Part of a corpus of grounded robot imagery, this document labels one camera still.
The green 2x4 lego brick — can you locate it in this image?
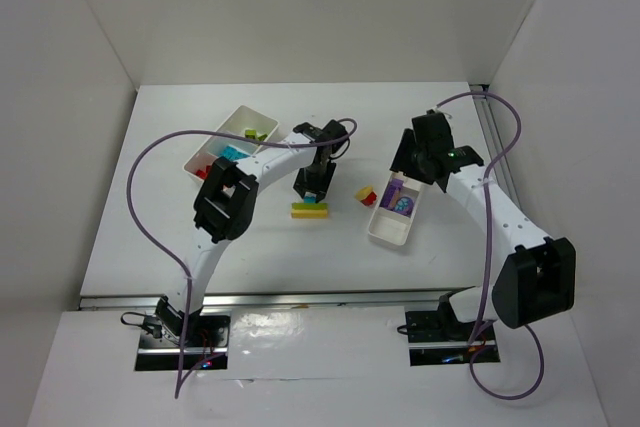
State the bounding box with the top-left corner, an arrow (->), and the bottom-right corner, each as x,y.
244,129 -> 269,141

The purple sloped lego brick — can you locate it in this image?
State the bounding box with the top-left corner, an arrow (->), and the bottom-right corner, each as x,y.
380,177 -> 404,210

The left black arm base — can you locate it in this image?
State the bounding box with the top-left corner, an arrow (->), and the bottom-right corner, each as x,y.
134,309 -> 232,373

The aluminium front rail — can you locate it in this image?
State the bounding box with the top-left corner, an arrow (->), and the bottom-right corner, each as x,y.
78,289 -> 451,311

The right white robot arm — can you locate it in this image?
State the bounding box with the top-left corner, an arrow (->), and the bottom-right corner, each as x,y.
391,110 -> 576,329

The teal 2x4 lego brick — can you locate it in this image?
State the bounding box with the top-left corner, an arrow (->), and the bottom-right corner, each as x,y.
220,145 -> 249,161

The purple round printed lego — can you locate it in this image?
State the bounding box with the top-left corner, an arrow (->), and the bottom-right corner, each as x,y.
392,196 -> 415,216

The red 2x4 lego brick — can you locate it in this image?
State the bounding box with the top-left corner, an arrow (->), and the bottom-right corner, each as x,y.
194,163 -> 213,181

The long green lego plate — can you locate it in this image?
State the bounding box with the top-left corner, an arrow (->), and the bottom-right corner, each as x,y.
291,202 -> 329,211

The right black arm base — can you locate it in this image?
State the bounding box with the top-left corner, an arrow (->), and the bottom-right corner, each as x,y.
396,311 -> 501,367

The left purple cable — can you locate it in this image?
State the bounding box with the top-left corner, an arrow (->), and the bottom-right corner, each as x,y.
125,117 -> 359,398

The pale yellow lego brick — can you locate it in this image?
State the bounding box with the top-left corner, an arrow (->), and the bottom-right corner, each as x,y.
290,209 -> 329,219

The yellow and red lego pair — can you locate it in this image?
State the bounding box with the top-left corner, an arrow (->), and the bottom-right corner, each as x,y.
355,185 -> 377,207

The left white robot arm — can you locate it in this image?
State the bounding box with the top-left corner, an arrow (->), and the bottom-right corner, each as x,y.
156,119 -> 349,341

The left white divided container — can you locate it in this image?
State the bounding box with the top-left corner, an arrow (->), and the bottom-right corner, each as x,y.
183,105 -> 279,185

